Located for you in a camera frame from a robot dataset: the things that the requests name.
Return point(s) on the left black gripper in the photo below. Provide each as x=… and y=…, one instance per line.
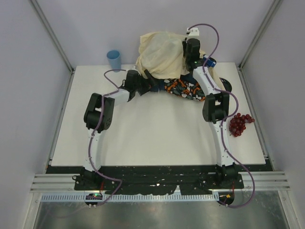
x=147, y=79

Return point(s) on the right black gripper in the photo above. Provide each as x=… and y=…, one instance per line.
x=186, y=50

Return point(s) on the cream yellow cloth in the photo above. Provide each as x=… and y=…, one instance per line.
x=161, y=53

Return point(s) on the dark blue denim jeans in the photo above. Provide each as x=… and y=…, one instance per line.
x=184, y=78

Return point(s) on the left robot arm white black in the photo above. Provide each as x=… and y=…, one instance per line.
x=98, y=119

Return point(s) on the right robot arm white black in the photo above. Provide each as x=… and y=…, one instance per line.
x=215, y=112

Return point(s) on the colourful patterned black cloth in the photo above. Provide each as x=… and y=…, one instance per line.
x=187, y=91

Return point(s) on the blue plastic cup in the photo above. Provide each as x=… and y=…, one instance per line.
x=114, y=59

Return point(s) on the black round plate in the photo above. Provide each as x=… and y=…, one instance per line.
x=227, y=85

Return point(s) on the red grape bunch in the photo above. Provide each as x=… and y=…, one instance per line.
x=238, y=124

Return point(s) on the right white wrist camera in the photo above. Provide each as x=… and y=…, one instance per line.
x=193, y=32

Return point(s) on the right aluminium frame post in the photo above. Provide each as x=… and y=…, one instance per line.
x=267, y=19

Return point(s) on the aluminium frame post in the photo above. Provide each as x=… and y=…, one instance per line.
x=47, y=26
x=267, y=19

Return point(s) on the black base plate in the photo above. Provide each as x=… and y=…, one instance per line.
x=156, y=180

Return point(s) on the left aluminium frame post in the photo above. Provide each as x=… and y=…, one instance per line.
x=47, y=26

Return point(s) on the aluminium rail profile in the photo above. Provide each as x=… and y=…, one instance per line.
x=263, y=181

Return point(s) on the white slotted cable duct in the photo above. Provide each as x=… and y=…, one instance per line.
x=87, y=198

